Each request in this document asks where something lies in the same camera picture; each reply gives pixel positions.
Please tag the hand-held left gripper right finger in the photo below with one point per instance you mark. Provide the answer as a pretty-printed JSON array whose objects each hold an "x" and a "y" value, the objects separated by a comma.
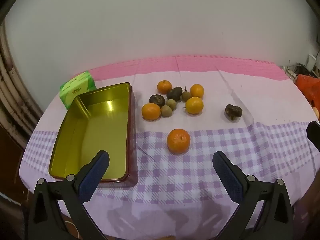
[{"x": 228, "y": 177}]

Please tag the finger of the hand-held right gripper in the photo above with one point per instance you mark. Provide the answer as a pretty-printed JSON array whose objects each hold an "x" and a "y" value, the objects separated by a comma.
[{"x": 314, "y": 133}]

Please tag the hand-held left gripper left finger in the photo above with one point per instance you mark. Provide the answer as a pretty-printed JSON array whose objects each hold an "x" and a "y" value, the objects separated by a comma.
[{"x": 96, "y": 172}]

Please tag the red and gold tin box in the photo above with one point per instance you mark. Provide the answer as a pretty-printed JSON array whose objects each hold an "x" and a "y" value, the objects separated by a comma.
[{"x": 100, "y": 130}]

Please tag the orange mandarin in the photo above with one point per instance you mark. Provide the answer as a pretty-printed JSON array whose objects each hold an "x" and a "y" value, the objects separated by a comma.
[
  {"x": 194, "y": 105},
  {"x": 164, "y": 87},
  {"x": 178, "y": 141},
  {"x": 151, "y": 111},
  {"x": 197, "y": 91}
]

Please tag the dark brown water chestnut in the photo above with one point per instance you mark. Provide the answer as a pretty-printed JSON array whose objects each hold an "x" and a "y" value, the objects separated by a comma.
[
  {"x": 174, "y": 93},
  {"x": 233, "y": 111},
  {"x": 157, "y": 100}
]

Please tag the tan longan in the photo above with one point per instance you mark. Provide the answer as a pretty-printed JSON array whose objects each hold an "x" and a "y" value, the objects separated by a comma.
[
  {"x": 171, "y": 104},
  {"x": 186, "y": 96},
  {"x": 166, "y": 111}
]

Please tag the pink and purple checked tablecloth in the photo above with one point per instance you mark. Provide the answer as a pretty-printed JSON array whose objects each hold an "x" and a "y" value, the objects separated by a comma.
[{"x": 200, "y": 170}]

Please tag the orange plastic bag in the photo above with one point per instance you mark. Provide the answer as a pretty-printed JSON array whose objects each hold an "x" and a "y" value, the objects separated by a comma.
[{"x": 310, "y": 86}]

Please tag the black plastic bag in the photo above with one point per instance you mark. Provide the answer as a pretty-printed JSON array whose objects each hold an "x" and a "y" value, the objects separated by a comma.
[{"x": 303, "y": 68}]

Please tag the crumpled silver wrapper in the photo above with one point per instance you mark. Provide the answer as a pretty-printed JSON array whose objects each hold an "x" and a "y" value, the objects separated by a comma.
[{"x": 290, "y": 72}]

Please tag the green tissue pack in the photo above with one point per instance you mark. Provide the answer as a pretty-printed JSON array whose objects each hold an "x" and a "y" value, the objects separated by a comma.
[{"x": 77, "y": 87}]

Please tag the beige patterned curtain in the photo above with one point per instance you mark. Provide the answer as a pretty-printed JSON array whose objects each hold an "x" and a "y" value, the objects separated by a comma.
[{"x": 10, "y": 80}]

